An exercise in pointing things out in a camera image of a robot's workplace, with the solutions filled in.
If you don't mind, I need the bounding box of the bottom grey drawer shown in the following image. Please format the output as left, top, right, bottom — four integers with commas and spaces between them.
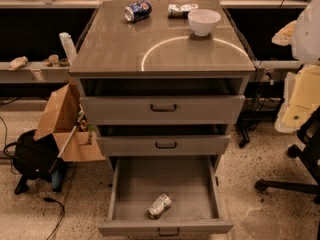
98, 156, 233, 239

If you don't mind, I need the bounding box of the black bag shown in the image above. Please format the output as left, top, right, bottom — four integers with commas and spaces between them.
13, 130, 66, 195

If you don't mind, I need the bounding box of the white bowl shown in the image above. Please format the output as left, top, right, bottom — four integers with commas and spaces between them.
188, 9, 221, 36

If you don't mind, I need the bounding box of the top grey drawer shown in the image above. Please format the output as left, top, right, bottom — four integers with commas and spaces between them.
80, 95, 244, 125

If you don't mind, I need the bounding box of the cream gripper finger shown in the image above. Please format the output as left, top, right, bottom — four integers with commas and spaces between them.
271, 21, 296, 46

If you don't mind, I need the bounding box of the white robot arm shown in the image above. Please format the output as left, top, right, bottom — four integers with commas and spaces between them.
271, 0, 320, 64

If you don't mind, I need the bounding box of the black office chair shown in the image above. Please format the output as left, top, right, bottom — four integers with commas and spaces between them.
254, 106, 320, 204

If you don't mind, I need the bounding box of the brown cardboard box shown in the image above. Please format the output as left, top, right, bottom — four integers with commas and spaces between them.
34, 84, 105, 162

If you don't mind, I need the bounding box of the blue pepsi can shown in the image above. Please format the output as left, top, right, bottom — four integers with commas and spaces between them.
124, 0, 152, 23

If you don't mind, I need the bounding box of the green 7up can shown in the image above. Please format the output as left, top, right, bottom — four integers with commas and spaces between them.
148, 194, 172, 219

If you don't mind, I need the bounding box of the crumpled silver chip bag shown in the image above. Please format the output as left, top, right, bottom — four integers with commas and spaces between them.
168, 3, 198, 18

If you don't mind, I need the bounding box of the white plastic bottle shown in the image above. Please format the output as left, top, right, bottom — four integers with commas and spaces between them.
59, 32, 77, 65

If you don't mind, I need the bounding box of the grey drawer cabinet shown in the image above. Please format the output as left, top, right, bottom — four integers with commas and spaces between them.
68, 0, 257, 172

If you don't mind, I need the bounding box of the grey drawer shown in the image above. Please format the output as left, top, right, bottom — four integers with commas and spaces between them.
97, 135, 230, 157
80, 95, 244, 125
98, 156, 233, 239

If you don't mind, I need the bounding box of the grey handled floor tool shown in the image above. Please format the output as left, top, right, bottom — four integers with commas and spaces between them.
49, 111, 84, 192

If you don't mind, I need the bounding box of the middle grey drawer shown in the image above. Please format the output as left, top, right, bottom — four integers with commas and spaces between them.
97, 135, 230, 157

